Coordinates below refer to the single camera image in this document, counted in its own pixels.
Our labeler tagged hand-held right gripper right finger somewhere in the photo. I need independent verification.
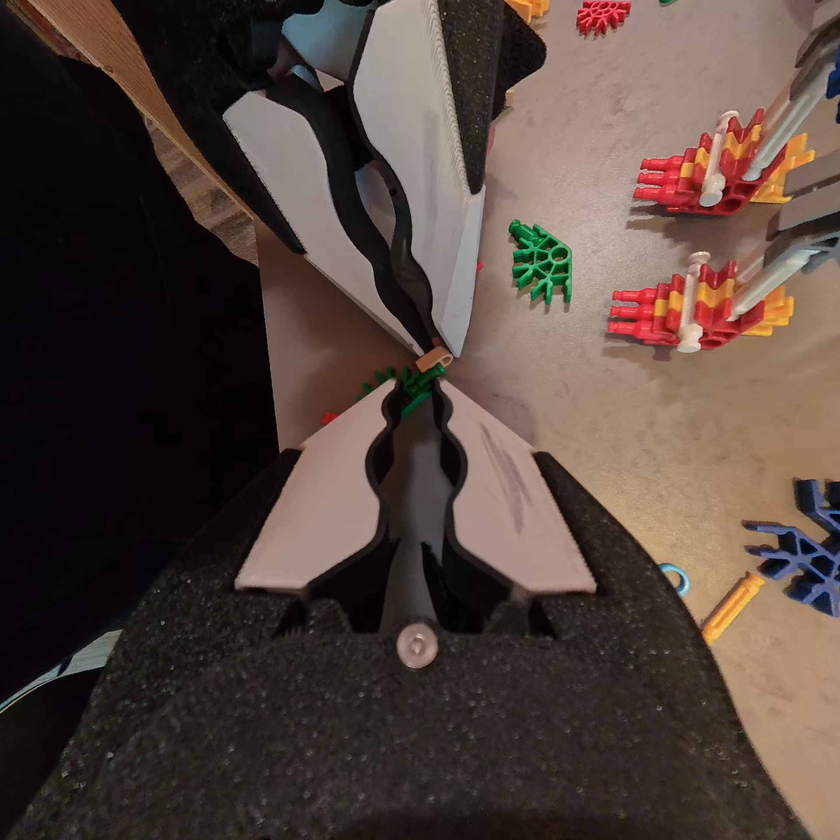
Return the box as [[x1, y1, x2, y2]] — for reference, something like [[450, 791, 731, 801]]
[[423, 381, 598, 634]]

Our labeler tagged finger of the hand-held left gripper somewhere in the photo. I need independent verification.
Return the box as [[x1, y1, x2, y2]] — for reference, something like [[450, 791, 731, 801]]
[[223, 84, 438, 355], [351, 0, 487, 358]]

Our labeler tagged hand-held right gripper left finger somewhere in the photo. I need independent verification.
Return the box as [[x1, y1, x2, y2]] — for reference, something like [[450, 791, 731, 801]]
[[234, 379, 400, 634]]

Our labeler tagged blue snowflake connector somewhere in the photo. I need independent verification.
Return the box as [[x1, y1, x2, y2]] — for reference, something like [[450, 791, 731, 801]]
[[743, 478, 840, 618]]

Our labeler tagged colourful construction toy model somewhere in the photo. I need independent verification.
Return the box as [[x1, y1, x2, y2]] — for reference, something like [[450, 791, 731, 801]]
[[607, 0, 840, 355]]

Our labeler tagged wooden cabinet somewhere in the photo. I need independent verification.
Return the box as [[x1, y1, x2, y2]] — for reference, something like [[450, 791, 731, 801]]
[[23, 0, 257, 224]]

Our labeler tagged orange short rod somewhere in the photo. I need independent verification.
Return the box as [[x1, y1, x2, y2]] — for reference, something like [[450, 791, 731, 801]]
[[702, 572, 765, 645]]

